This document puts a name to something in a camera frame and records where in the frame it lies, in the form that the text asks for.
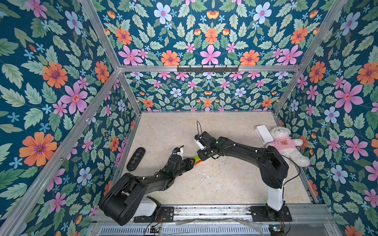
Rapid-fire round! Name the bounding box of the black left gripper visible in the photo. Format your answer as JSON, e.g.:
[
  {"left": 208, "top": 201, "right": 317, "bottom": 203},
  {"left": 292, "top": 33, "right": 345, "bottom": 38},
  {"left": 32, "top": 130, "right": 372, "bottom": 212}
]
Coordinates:
[{"left": 171, "top": 158, "right": 195, "bottom": 179}]

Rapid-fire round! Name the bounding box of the lime green lego brick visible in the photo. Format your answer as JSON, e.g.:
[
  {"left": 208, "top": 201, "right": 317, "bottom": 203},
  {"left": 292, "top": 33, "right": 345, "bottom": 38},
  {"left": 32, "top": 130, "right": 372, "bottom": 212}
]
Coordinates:
[{"left": 194, "top": 156, "right": 201, "bottom": 163}]

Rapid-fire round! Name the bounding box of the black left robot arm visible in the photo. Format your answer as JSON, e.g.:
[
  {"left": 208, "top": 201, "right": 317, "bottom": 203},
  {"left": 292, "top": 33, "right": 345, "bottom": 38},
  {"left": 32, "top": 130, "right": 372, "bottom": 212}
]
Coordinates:
[{"left": 99, "top": 154, "right": 196, "bottom": 226}]

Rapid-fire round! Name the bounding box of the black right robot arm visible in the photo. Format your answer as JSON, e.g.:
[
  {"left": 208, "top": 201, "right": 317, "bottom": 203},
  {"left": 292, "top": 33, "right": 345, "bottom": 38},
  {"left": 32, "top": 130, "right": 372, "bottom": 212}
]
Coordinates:
[{"left": 195, "top": 131, "right": 289, "bottom": 212}]

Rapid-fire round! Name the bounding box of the black oval remote pad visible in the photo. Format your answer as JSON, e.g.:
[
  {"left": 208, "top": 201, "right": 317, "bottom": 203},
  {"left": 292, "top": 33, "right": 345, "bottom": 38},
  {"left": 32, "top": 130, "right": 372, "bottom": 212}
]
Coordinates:
[{"left": 126, "top": 147, "right": 146, "bottom": 172}]

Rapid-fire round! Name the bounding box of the white rectangular box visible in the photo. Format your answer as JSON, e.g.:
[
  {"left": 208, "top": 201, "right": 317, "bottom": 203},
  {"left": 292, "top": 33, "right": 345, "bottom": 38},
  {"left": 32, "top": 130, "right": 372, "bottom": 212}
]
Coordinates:
[{"left": 255, "top": 125, "right": 274, "bottom": 145}]

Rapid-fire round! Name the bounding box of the white teddy bear pink shirt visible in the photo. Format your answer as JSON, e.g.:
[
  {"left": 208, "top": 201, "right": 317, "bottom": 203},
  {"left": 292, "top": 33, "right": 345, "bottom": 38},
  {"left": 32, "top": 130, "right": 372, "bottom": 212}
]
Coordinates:
[{"left": 267, "top": 126, "right": 310, "bottom": 167}]

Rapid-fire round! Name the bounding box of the left small circuit board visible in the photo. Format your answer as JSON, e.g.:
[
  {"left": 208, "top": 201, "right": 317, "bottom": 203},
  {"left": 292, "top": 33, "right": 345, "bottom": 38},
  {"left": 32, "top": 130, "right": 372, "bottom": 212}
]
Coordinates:
[{"left": 149, "top": 226, "right": 161, "bottom": 234}]

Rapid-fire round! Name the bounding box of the small circuit board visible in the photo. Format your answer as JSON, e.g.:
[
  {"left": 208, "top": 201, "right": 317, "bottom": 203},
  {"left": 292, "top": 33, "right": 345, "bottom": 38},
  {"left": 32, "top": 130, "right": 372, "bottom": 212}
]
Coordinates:
[
  {"left": 268, "top": 225, "right": 285, "bottom": 236},
  {"left": 149, "top": 226, "right": 161, "bottom": 234}
]

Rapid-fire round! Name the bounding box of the right small circuit board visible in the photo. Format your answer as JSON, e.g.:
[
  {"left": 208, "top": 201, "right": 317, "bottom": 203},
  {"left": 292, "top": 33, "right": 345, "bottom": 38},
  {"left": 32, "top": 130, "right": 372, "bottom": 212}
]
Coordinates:
[{"left": 268, "top": 225, "right": 285, "bottom": 236}]

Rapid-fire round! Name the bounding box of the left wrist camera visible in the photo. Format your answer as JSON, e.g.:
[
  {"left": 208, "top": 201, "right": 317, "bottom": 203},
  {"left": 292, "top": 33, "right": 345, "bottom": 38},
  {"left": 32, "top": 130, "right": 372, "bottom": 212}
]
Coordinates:
[{"left": 172, "top": 145, "right": 184, "bottom": 159}]

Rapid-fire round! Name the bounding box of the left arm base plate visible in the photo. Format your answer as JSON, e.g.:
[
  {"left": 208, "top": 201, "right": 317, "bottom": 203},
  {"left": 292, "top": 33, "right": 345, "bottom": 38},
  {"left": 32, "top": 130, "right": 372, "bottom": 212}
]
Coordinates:
[{"left": 133, "top": 206, "right": 175, "bottom": 223}]

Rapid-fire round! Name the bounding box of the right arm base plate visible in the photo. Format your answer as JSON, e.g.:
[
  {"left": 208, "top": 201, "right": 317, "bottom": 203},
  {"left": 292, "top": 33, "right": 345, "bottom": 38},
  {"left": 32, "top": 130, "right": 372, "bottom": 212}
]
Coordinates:
[{"left": 250, "top": 205, "right": 292, "bottom": 222}]

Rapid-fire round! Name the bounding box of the aluminium front rail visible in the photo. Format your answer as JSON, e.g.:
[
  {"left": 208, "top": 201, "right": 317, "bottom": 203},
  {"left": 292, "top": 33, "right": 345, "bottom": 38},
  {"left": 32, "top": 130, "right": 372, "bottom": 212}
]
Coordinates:
[{"left": 161, "top": 204, "right": 336, "bottom": 224}]

